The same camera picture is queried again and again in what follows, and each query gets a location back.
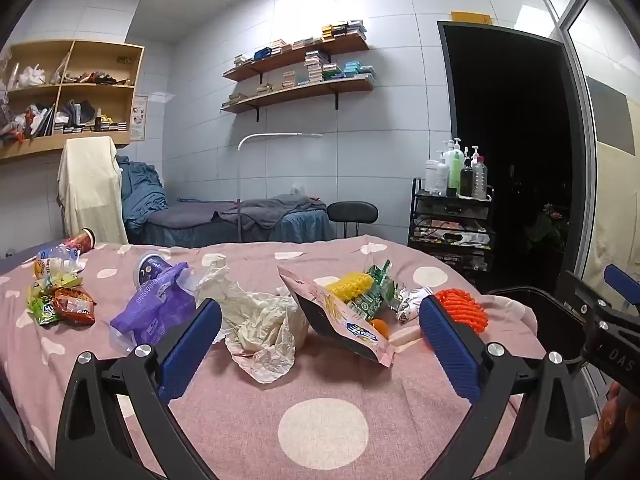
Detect yellow wall sign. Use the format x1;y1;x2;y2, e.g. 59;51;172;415
450;10;493;25

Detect dark folded clothes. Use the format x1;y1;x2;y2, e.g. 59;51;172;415
62;100;98;126

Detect wall shelves with boxes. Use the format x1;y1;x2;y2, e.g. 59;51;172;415
222;51;375;108

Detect green pump bottle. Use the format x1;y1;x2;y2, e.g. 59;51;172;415
446;139;463;197

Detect cream towel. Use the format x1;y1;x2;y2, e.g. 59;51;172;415
57;136;130;246

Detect potted green plant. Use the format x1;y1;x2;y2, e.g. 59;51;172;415
530;202;571;251

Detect yellow green wrapper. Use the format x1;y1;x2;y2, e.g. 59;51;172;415
27;270;83;301

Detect red orange snack packet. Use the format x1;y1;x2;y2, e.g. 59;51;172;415
52;286;97;325

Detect glass sliding door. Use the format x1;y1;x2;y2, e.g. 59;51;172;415
530;0;640;411

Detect green snack packet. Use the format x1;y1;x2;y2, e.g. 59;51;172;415
27;292;61;328

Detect brown trash bin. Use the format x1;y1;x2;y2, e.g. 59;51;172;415
487;285;568;361

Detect blue grey jacket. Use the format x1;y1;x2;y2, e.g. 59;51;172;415
150;194;328;231

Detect pink snack pouch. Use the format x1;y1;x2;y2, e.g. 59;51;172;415
277;266;396;367

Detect black trolley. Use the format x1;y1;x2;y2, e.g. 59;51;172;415
407;177;497;273

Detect pink polka dot blanket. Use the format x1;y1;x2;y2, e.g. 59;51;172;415
0;237;551;480

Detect black stool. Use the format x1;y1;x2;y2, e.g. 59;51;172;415
327;201;379;238

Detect pale pink wrapper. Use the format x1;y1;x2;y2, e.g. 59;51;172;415
387;322;426;347

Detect brown pump bottle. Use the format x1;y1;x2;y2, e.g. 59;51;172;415
460;147;475;198

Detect white printed wrapper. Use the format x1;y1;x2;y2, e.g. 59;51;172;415
395;286;436;325

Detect wooden wall shelf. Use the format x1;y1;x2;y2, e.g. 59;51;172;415
220;77;376;123
222;40;372;92

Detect green snack wrapper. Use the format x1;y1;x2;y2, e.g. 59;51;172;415
350;259;401;322

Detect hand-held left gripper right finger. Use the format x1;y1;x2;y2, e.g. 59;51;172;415
419;296;586;480

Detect white plastic bag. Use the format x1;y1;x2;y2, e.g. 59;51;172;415
17;64;47;87

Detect purple paper cup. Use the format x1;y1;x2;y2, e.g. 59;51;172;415
136;252;176;291

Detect crushed clear plastic bottle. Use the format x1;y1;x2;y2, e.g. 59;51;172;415
34;244;83;278

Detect beige paper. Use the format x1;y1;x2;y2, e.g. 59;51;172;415
196;254;311;386

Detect row of small boxes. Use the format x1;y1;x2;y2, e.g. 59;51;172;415
234;19;368;67

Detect wall poster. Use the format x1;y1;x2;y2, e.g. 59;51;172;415
131;94;149;142

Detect blue bedding pile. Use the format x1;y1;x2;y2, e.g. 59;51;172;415
116;156;171;226

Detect yellow toy corn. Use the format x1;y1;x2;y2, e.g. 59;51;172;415
324;270;375;306

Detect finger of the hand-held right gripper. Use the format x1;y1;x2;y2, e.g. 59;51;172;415
603;264;640;307
557;270;608;323

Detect white floor lamp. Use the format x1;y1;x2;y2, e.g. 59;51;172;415
236;131;323;243

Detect white pump bottle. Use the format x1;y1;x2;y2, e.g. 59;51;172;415
434;150;451;196

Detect person's right hand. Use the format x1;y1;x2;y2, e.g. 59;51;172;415
589;381;622;462

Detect wooden cubby shelf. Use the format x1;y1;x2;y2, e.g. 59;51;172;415
0;39;146;161

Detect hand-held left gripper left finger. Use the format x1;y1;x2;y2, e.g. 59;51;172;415
56;297;223;480

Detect orange ridged toy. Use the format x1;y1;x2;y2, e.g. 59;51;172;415
432;287;488;335

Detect clear plastic water bottle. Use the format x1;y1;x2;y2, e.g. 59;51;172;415
471;146;488;201

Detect purple plastic bag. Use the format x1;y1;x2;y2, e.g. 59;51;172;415
110;261;198;347

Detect red instant noodle cup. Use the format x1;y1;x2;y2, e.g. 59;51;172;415
64;228;97;253

